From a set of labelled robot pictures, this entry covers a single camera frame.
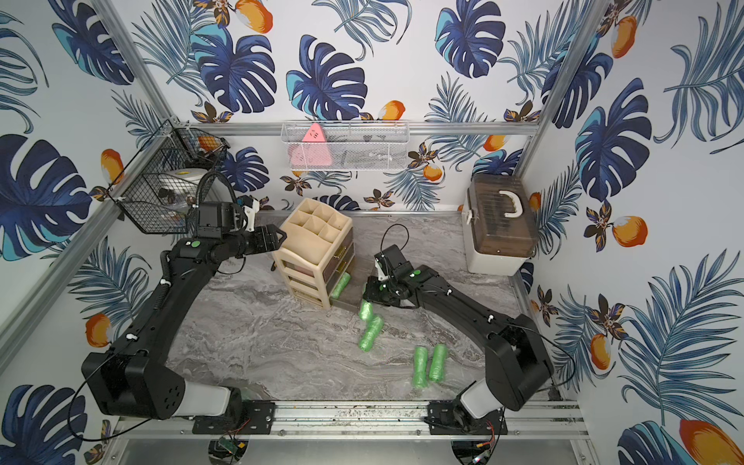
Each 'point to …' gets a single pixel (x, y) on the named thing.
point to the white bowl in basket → (182, 182)
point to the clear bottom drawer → (347, 287)
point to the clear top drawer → (348, 239)
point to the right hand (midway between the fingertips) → (366, 294)
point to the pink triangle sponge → (313, 151)
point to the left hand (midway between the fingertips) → (273, 230)
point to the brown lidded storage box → (500, 228)
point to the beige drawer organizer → (318, 252)
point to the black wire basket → (157, 188)
